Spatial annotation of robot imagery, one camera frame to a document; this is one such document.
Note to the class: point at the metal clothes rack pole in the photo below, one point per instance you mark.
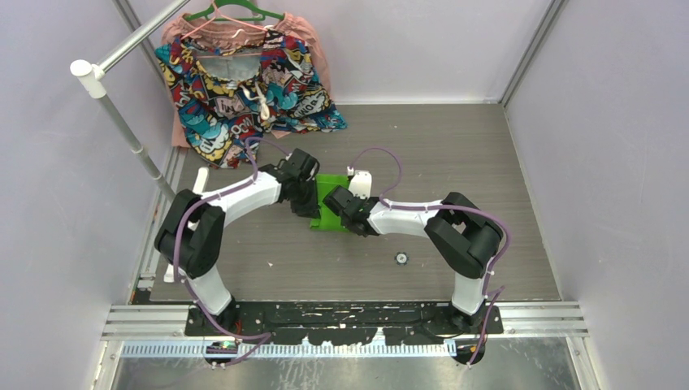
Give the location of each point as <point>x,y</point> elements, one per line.
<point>90,76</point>

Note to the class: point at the colorful patterned shirt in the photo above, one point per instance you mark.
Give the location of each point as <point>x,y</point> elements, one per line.
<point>231,84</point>

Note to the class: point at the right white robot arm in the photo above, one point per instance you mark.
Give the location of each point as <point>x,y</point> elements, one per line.
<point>467,238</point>

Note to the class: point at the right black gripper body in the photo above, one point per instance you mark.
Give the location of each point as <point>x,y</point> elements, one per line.
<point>362,201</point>

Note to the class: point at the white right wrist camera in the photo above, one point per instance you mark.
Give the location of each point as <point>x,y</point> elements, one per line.
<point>360,182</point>

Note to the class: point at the green clothes hanger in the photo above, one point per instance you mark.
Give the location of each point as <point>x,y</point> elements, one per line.
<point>241,10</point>

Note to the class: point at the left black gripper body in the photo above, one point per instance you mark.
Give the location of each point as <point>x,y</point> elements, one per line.
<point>305,202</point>

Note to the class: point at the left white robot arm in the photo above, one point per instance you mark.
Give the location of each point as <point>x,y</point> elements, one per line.
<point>191,234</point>

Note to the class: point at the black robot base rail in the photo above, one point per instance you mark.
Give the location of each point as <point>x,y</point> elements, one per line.
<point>356,322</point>

